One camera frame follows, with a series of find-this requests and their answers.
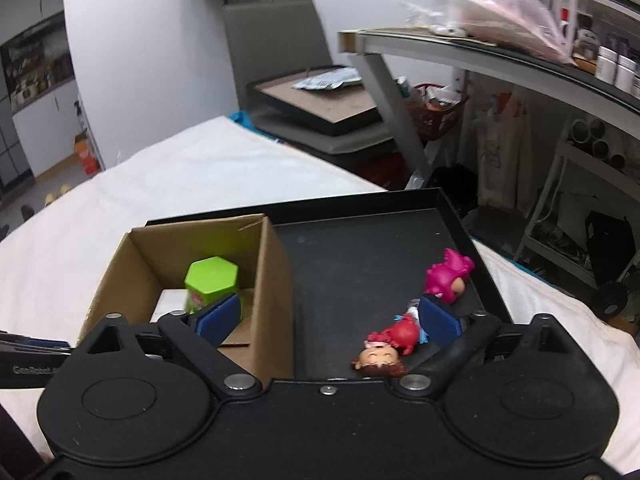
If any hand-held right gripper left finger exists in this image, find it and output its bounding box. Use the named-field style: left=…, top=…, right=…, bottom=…
left=77, top=292, right=262, bottom=399

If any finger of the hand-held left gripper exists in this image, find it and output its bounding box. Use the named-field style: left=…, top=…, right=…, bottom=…
left=0, top=330, right=77, bottom=353

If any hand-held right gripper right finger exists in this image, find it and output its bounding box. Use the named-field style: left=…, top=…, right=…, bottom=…
left=399, top=294, right=581, bottom=399

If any green hexagonal box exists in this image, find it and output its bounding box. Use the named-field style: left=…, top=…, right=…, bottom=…
left=183, top=256, right=244, bottom=322

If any pink dinosaur figurine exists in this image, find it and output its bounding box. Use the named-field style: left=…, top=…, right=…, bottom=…
left=423, top=248, right=475, bottom=305

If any red dress doll figurine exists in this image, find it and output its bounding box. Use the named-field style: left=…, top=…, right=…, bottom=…
left=350, top=316, right=427, bottom=379

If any small white box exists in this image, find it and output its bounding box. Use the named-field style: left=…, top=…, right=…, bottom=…
left=150, top=287, right=192, bottom=324

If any cardboard box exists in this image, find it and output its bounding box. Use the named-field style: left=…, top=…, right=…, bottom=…
left=77, top=213, right=297, bottom=382

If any black shallow tray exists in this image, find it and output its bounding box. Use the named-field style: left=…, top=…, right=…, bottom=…
left=145, top=188, right=514, bottom=382

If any small white blue figurine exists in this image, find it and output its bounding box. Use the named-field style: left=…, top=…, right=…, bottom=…
left=395, top=300, right=428, bottom=343

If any white blanket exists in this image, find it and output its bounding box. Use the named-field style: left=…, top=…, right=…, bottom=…
left=0, top=114, right=640, bottom=480

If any white tote bag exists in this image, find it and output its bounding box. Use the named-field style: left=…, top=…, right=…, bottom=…
left=474, top=91, right=535, bottom=209

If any orange box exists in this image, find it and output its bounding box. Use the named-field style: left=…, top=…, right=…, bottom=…
left=74, top=131, right=104, bottom=177

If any red basket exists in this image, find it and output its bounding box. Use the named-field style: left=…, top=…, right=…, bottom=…
left=404, top=82, right=469, bottom=144

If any white mail packet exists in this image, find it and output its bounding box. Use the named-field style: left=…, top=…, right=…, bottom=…
left=291, top=67, right=364, bottom=92

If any grey glass-top desk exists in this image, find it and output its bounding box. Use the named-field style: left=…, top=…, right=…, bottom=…
left=337, top=27, right=640, bottom=181

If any grey chair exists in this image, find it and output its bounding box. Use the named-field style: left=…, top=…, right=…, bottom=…
left=222, top=2, right=402, bottom=157

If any white bottle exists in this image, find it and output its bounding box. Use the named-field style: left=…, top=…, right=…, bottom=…
left=614, top=54, right=639, bottom=95
left=596, top=45, right=620, bottom=83

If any clear plastic bag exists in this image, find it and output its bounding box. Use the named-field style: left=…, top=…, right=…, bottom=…
left=366, top=0, right=577, bottom=65

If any cluttered wall shelf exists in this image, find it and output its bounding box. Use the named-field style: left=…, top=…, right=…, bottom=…
left=0, top=24, right=77, bottom=113

